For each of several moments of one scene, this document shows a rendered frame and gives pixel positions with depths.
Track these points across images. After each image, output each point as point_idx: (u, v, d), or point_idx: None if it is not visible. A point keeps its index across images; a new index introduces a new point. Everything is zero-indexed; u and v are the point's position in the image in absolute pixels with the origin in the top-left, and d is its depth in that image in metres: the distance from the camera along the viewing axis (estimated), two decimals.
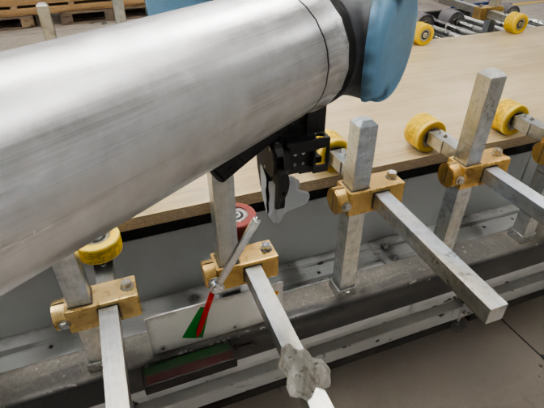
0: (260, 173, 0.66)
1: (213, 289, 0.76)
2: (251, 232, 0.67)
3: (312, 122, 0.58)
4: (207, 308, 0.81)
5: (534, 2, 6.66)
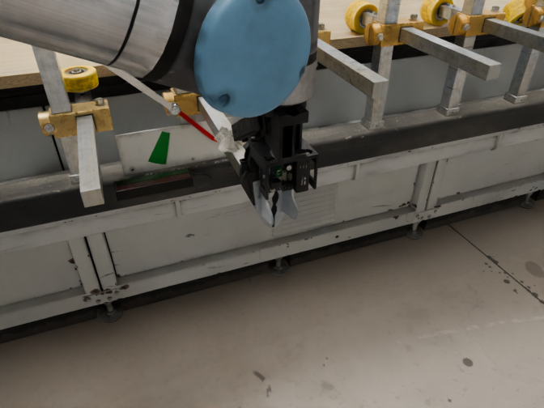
0: None
1: (172, 113, 0.94)
2: (117, 70, 0.82)
3: (273, 142, 0.54)
4: (194, 124, 0.99)
5: None
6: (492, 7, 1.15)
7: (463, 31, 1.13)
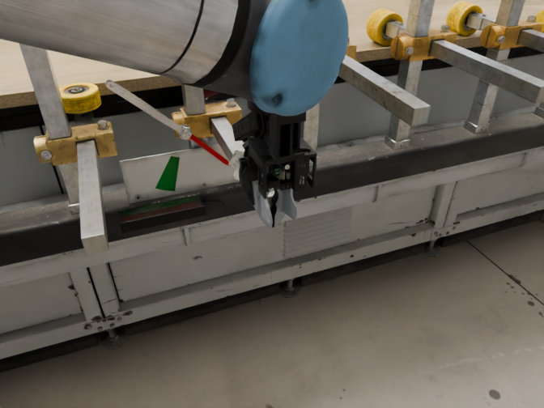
0: None
1: (182, 137, 0.85)
2: (123, 91, 0.73)
3: (271, 142, 0.54)
4: (206, 147, 0.90)
5: None
6: (528, 17, 1.06)
7: (497, 44, 1.03)
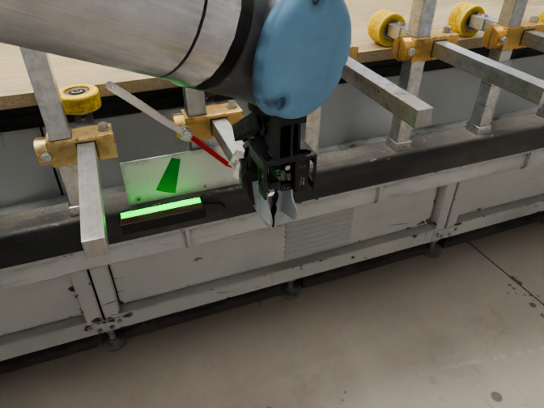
0: None
1: (183, 138, 0.85)
2: (124, 93, 0.73)
3: (271, 142, 0.54)
4: (207, 149, 0.90)
5: None
6: (530, 18, 1.05)
7: (499, 44, 1.03)
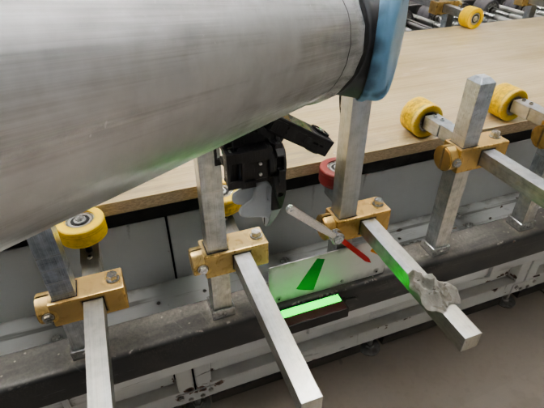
0: (282, 193, 0.62)
1: (335, 243, 0.81)
2: (299, 214, 0.69)
3: None
4: (352, 248, 0.86)
5: None
6: None
7: None
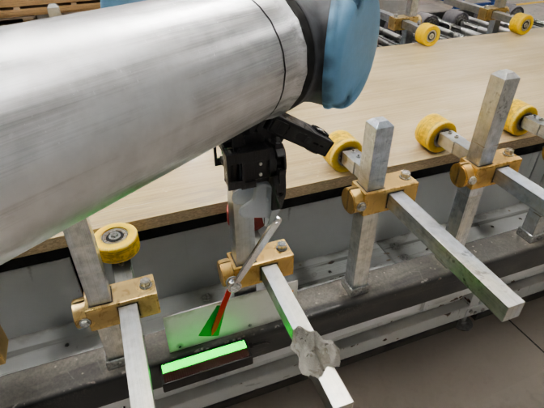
0: (282, 193, 0.62)
1: (231, 288, 0.77)
2: (272, 232, 0.69)
3: None
4: (223, 308, 0.82)
5: (536, 2, 6.67)
6: None
7: None
